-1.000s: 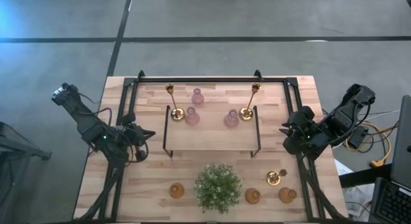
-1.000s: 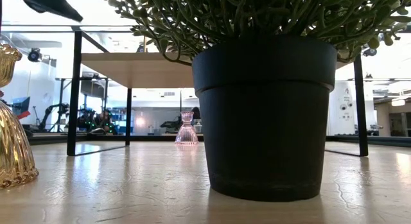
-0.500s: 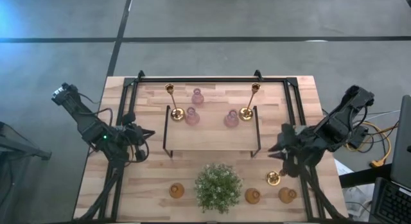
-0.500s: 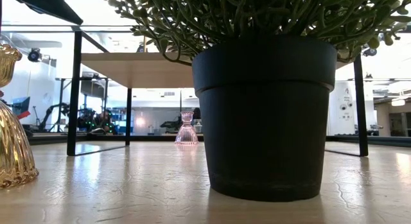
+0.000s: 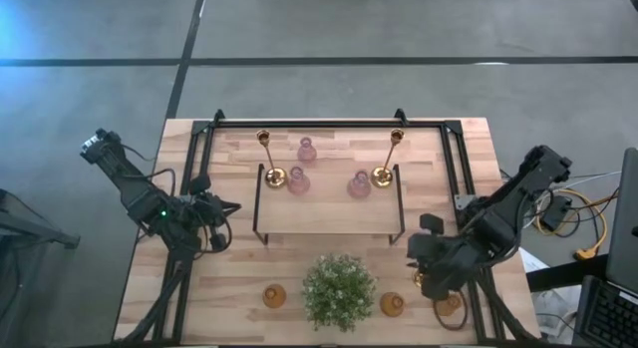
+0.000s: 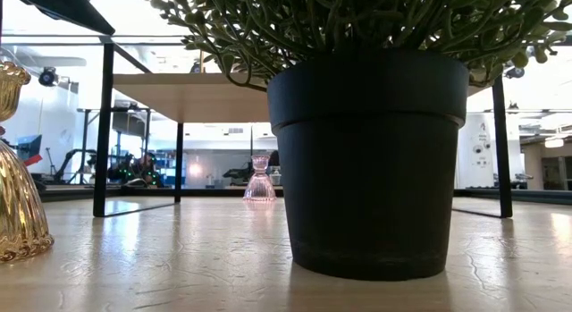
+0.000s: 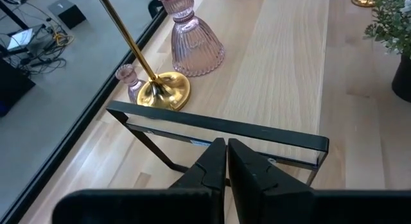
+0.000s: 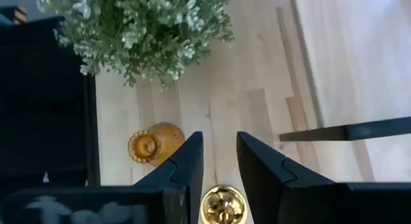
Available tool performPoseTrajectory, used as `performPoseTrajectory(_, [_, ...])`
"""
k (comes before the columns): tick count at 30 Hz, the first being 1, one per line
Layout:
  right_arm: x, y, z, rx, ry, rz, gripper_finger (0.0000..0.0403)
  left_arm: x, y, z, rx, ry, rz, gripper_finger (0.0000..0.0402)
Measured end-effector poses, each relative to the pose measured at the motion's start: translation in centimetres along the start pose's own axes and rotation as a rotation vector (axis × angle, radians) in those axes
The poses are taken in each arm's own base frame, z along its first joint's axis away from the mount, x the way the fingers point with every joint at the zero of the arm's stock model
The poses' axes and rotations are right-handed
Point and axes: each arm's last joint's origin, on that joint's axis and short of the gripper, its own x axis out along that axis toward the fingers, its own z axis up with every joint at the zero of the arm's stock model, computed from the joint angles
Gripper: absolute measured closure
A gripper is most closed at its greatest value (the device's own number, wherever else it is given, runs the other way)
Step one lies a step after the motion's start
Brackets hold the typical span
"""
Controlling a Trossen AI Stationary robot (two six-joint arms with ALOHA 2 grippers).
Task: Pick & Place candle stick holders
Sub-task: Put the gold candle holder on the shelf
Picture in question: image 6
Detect pink glass candle holder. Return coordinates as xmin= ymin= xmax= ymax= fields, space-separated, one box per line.
xmin=242 ymin=154 xmax=277 ymax=203

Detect amber glass candle holder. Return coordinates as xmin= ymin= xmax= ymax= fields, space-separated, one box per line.
xmin=0 ymin=61 xmax=55 ymax=264

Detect artificial plant in black pot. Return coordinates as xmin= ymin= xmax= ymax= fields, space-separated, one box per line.
xmin=142 ymin=0 xmax=572 ymax=282

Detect wooden riser shelf black legs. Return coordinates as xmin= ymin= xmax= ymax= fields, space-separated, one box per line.
xmin=92 ymin=42 xmax=514 ymax=219

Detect person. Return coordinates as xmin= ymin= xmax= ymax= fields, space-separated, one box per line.
xmin=136 ymin=151 xmax=158 ymax=188

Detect background robot with green lights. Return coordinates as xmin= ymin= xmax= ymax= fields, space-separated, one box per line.
xmin=106 ymin=150 xmax=165 ymax=189

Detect blue background monitor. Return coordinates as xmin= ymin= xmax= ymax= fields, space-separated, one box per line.
xmin=16 ymin=133 xmax=44 ymax=164

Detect black metal table frame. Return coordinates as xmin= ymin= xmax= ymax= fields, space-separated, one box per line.
xmin=38 ymin=184 xmax=572 ymax=207

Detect black background frame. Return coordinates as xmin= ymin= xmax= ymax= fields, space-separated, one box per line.
xmin=76 ymin=106 xmax=153 ymax=188

